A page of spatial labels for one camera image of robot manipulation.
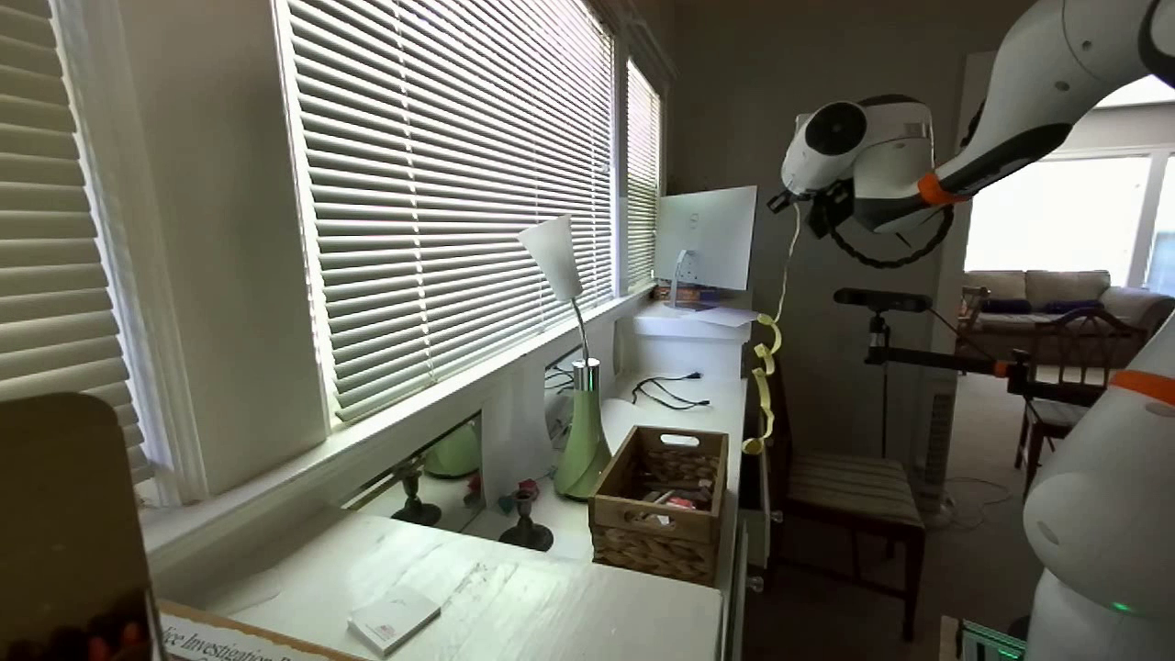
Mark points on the wooden slatted chair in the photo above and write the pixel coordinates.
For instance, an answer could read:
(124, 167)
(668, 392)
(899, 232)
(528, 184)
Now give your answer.
(858, 490)

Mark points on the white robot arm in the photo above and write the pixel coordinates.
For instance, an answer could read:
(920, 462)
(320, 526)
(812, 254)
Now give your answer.
(1052, 75)

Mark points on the bright background window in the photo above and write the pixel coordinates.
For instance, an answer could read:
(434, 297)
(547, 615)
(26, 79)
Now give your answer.
(1057, 215)

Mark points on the woven wicker basket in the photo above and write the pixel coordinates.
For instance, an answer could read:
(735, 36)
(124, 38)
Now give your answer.
(653, 538)

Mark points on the narrow white window blinds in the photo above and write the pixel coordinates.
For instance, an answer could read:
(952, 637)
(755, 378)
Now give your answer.
(642, 171)

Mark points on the small dark figurine stand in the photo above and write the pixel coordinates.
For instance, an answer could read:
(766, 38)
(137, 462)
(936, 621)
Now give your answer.
(525, 531)
(417, 504)

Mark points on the green crate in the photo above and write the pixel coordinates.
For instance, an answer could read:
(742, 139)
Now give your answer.
(988, 646)

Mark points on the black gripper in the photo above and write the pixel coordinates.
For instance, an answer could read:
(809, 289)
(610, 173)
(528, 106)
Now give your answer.
(832, 206)

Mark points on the white storage box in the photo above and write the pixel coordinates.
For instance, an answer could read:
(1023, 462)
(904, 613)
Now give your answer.
(682, 335)

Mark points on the black camera on tripod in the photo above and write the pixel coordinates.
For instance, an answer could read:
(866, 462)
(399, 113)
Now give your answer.
(883, 299)

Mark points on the labelled cardboard box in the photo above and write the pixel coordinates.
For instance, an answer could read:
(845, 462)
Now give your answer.
(231, 646)

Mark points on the background sofa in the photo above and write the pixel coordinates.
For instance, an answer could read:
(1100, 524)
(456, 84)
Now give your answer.
(1041, 313)

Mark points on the yellow measuring tape ribbon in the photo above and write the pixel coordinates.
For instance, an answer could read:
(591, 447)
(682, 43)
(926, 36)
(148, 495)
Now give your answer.
(766, 370)

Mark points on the black boom bar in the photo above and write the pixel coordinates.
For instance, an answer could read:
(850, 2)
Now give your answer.
(940, 357)

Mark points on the white board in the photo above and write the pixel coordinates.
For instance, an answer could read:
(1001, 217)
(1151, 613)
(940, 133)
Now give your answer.
(708, 232)

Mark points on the wide white window blinds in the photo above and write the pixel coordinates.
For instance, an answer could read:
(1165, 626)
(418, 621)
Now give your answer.
(454, 184)

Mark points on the green lamp with white shade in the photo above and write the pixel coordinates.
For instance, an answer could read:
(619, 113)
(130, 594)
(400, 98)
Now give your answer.
(586, 442)

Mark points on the white notepad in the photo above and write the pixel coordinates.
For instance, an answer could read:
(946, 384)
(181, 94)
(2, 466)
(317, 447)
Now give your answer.
(394, 621)

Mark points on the green bowl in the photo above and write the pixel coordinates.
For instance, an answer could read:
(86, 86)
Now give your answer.
(456, 457)

